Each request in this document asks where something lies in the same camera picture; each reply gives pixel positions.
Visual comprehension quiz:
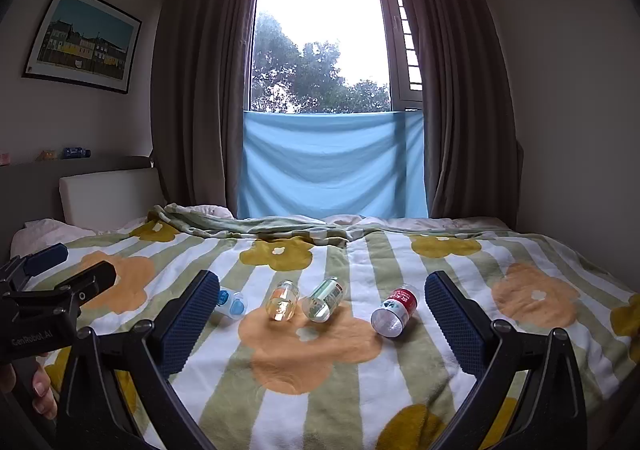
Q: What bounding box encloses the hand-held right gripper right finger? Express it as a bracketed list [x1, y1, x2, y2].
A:
[424, 270, 589, 450]

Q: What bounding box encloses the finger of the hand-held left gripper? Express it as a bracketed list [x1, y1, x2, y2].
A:
[0, 260, 117, 317]
[0, 243, 70, 293]

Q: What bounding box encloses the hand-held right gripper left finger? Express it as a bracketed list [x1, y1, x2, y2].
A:
[54, 270, 221, 450]

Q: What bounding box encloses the person's left hand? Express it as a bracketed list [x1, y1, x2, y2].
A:
[0, 352, 59, 421]

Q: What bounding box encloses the white pillow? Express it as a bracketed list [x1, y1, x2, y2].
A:
[11, 219, 97, 259]

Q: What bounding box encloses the red label bottle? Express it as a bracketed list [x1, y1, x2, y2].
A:
[370, 283, 418, 337]

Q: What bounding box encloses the grey headboard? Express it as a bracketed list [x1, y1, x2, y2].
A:
[0, 155, 157, 261]

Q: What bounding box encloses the white headboard cushion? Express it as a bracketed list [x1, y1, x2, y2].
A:
[59, 167, 167, 231]

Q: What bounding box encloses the orange label bottle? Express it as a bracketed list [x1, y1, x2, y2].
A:
[266, 280, 301, 323]

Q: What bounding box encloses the floral striped blanket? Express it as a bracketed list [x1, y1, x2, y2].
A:
[10, 203, 640, 450]

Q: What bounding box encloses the green label bottle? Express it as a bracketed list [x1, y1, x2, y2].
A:
[301, 279, 348, 322]

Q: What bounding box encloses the light blue cloth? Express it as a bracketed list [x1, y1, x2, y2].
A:
[237, 109, 430, 220]

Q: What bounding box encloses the brown curtain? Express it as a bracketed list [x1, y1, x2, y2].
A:
[397, 0, 524, 227]
[150, 0, 262, 222]

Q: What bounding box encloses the window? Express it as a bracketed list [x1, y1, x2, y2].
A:
[247, 0, 427, 114]

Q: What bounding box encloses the framed wall picture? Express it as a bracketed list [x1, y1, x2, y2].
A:
[21, 0, 143, 94]

